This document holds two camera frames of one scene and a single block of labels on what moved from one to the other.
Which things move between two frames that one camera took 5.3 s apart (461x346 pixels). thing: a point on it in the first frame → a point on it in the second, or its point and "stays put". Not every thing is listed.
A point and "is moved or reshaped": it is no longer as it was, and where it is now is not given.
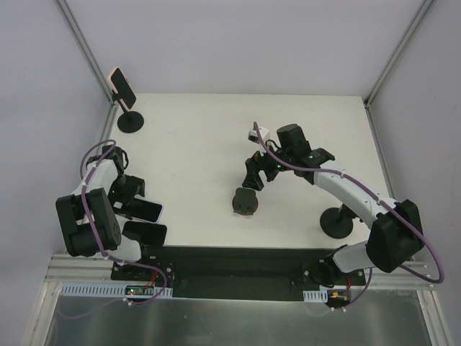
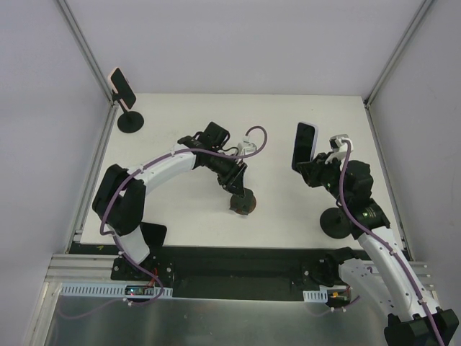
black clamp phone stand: x=128 y=122 stays put
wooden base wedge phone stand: x=245 y=201 stays put
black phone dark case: x=150 y=233 stays put
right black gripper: x=259 y=165 → x=307 y=173
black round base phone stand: x=337 y=223 stays put
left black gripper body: x=129 y=189 → x=234 y=176
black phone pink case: x=122 y=86 stays put
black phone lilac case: x=146 y=211 is moved or reshaped
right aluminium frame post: x=423 y=8 stays put
